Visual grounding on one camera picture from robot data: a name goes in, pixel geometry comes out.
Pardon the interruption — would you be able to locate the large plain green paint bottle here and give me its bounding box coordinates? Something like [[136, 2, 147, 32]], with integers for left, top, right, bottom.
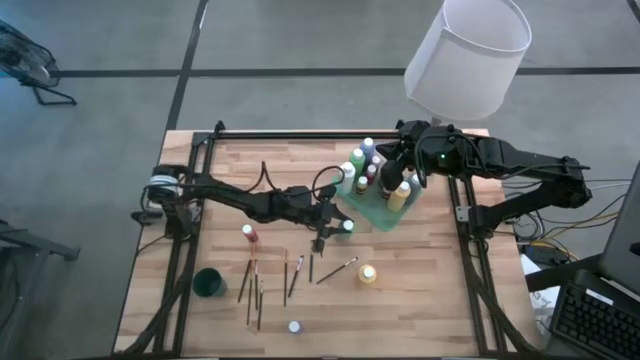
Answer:
[[349, 147, 367, 174]]

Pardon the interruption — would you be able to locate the dark power strip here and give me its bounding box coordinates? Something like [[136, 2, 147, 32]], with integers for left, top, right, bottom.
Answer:
[[527, 241, 571, 266]]

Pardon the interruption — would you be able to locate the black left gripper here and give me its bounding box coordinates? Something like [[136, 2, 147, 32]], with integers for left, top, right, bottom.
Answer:
[[303, 186, 354, 255]]

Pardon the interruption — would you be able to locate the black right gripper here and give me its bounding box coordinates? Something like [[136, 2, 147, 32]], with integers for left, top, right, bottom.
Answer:
[[375, 119, 432, 194]]

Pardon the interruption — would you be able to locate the yellow cable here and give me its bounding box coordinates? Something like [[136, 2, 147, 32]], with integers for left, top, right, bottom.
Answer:
[[547, 211, 622, 239]]

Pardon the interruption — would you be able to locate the labelled light green paint bottle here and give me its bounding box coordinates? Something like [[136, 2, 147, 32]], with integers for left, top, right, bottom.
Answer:
[[335, 218, 357, 242]]

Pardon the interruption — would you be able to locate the black floor fan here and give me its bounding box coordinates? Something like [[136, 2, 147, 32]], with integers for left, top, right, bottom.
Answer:
[[0, 19, 79, 107]]

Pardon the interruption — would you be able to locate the yellow apple-label paint bottle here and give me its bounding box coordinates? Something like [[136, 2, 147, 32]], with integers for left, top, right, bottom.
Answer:
[[357, 263, 379, 286]]

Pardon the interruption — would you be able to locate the white cable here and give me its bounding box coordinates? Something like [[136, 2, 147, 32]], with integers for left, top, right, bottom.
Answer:
[[584, 180, 632, 194]]

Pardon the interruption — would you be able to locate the black keyboard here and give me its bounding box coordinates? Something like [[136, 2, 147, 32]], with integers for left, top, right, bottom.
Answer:
[[548, 279, 640, 360]]

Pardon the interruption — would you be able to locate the white shade table lamp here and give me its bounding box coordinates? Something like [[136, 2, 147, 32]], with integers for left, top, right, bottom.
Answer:
[[403, 0, 534, 126]]

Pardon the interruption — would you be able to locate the white paint bottle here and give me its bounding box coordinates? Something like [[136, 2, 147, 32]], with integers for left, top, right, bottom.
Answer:
[[338, 161, 357, 195]]

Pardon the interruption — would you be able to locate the white printed paper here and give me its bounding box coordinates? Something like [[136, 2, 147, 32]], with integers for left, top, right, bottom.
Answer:
[[519, 254, 561, 321]]

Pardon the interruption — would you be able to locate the teal translucent plastic bin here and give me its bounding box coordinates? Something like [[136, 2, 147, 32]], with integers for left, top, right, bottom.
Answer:
[[333, 149, 424, 233]]

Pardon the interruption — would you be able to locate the black paintbrush silver ferrule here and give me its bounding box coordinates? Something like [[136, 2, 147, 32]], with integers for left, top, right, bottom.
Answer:
[[289, 254, 306, 300]]

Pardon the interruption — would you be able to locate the dark green plastic cup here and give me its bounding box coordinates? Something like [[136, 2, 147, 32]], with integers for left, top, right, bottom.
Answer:
[[191, 267, 229, 299]]

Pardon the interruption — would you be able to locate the orange handled paintbrush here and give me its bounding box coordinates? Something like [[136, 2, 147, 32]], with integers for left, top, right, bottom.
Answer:
[[236, 244, 257, 304]]

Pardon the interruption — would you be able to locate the grey side stand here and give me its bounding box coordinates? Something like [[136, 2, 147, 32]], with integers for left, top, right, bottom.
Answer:
[[0, 219, 81, 360]]

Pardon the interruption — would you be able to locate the large orange-yellow paint bottle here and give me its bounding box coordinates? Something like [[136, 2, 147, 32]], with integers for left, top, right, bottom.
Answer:
[[387, 180, 412, 213]]

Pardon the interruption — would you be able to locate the long paintbrush silver ferrule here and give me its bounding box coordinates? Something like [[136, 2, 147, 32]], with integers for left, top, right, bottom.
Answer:
[[315, 255, 360, 286]]

